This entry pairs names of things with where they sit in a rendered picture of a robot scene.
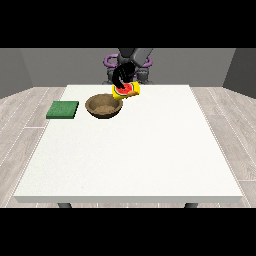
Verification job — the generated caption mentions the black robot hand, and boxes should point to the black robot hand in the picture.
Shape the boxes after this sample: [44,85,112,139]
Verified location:
[111,62,137,91]

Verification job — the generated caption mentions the yellow cup with melon print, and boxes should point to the yellow cup with melon print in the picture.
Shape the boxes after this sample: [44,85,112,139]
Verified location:
[111,81,141,102]

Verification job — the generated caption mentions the brown wooden bowl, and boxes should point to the brown wooden bowl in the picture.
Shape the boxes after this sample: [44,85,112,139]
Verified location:
[84,93,124,120]

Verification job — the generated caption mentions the green square pad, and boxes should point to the green square pad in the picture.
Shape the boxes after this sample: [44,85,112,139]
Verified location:
[45,100,80,120]

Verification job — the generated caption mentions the grey robot trunk purple rings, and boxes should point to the grey robot trunk purple rings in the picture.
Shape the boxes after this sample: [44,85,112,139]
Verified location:
[102,48,155,86]

